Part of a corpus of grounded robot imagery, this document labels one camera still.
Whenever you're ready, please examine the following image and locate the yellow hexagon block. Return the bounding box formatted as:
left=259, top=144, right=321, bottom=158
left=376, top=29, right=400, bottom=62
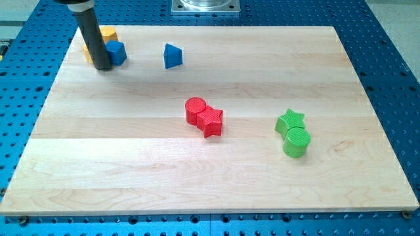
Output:
left=100, top=26, right=119, bottom=44

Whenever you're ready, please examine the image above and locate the blue triangle block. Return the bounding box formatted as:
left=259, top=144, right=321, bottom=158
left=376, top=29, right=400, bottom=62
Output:
left=163, top=44, right=183, bottom=69

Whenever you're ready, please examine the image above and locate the green cylinder block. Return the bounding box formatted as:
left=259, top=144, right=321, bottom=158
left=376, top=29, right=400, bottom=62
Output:
left=283, top=127, right=311, bottom=158

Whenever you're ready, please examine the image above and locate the board corner screw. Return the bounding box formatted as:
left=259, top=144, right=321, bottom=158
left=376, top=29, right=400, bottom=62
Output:
left=401, top=210, right=412, bottom=220
left=17, top=216, right=29, bottom=226

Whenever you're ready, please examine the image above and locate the red cylinder block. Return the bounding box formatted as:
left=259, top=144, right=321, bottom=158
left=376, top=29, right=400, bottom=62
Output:
left=184, top=97, right=207, bottom=125

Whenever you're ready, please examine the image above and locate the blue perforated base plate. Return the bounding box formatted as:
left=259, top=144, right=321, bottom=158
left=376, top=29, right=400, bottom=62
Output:
left=1, top=1, right=419, bottom=235

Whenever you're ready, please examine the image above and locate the yellow block behind rod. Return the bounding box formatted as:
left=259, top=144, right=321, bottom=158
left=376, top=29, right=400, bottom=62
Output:
left=83, top=45, right=93, bottom=64

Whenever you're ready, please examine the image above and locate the red star block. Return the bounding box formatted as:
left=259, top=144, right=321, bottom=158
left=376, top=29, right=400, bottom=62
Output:
left=196, top=106, right=223, bottom=138

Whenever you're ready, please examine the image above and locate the left board corner screw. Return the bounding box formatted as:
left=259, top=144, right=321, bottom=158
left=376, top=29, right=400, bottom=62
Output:
left=17, top=216, right=29, bottom=226

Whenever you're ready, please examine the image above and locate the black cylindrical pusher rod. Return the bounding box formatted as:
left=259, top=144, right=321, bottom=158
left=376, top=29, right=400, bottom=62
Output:
left=55, top=0, right=112, bottom=71

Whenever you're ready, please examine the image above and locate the blue cube block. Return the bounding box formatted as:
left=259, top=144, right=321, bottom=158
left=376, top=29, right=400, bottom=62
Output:
left=105, top=40, right=127, bottom=66

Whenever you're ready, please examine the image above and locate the light wooden board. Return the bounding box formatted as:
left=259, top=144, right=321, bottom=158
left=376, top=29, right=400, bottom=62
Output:
left=1, top=26, right=419, bottom=216

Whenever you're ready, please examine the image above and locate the right board corner screw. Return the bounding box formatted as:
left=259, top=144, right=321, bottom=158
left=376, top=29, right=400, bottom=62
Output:
left=401, top=210, right=412, bottom=220

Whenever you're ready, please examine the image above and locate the green star block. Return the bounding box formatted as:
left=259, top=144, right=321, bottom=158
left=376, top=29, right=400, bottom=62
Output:
left=274, top=109, right=306, bottom=140

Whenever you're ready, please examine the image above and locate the clear acrylic robot base plate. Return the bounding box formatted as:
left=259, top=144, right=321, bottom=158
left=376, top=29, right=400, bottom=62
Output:
left=171, top=0, right=241, bottom=15

